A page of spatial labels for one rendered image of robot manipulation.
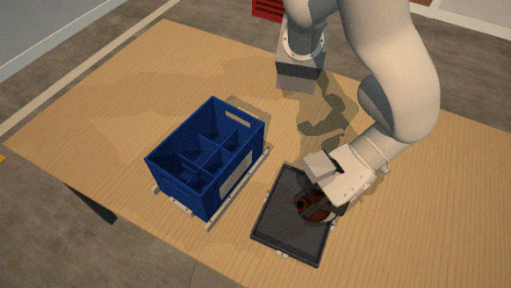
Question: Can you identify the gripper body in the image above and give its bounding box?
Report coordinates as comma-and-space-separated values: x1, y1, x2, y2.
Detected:
317, 142, 378, 206

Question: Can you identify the brown glass bottle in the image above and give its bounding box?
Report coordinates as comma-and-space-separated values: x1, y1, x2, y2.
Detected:
295, 190, 338, 222

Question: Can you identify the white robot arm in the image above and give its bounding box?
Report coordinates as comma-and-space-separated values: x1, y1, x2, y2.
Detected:
283, 0, 440, 184

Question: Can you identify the blue divided crate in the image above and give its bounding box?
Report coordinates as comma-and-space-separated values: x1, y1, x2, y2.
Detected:
144, 96, 265, 223

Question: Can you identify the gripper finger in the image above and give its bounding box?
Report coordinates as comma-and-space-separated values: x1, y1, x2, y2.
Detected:
291, 173, 319, 205
299, 196, 350, 218

